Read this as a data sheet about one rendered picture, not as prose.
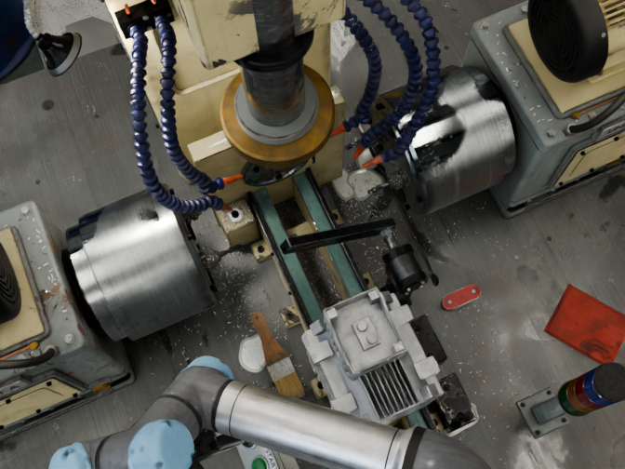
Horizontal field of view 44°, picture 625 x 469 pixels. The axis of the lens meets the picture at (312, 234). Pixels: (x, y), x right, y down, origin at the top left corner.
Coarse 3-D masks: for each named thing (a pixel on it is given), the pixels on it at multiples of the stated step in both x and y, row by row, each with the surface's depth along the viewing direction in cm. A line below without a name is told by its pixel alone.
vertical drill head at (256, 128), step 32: (256, 0) 88; (288, 0) 90; (288, 32) 96; (224, 96) 122; (256, 96) 110; (288, 96) 110; (320, 96) 121; (224, 128) 120; (256, 128) 117; (288, 128) 117; (320, 128) 119; (256, 160) 119; (288, 160) 118
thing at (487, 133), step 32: (384, 96) 144; (448, 96) 140; (480, 96) 140; (448, 128) 138; (480, 128) 139; (416, 160) 138; (448, 160) 139; (480, 160) 141; (512, 160) 146; (416, 192) 144; (448, 192) 143
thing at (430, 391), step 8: (384, 296) 135; (320, 320) 134; (312, 328) 135; (320, 328) 134; (432, 384) 131; (424, 392) 130; (432, 392) 130; (424, 400) 130; (360, 416) 129; (368, 416) 130
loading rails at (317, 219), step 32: (256, 192) 161; (320, 192) 160; (320, 224) 158; (256, 256) 167; (288, 256) 156; (352, 256) 155; (288, 288) 156; (352, 288) 154; (288, 320) 162; (320, 384) 157; (416, 416) 145
